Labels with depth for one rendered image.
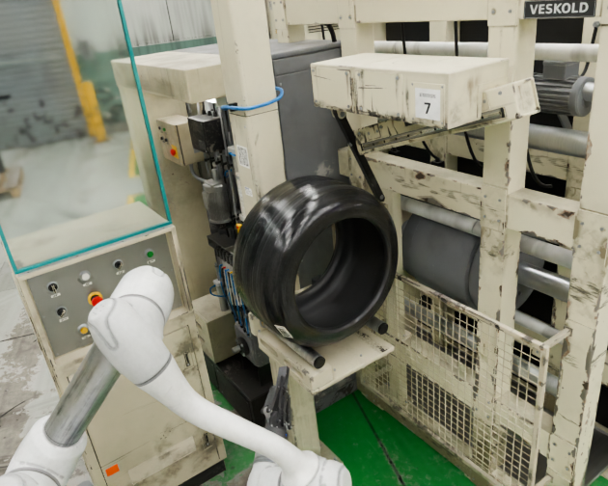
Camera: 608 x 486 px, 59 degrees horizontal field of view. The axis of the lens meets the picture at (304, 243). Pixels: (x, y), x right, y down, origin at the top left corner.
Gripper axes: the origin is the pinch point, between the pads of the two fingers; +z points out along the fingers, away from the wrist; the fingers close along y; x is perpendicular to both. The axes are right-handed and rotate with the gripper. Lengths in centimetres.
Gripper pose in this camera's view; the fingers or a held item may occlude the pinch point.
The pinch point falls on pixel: (283, 378)
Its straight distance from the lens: 164.0
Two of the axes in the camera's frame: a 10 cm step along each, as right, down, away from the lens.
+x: 8.6, -2.7, -4.3
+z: 1.0, -7.4, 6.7
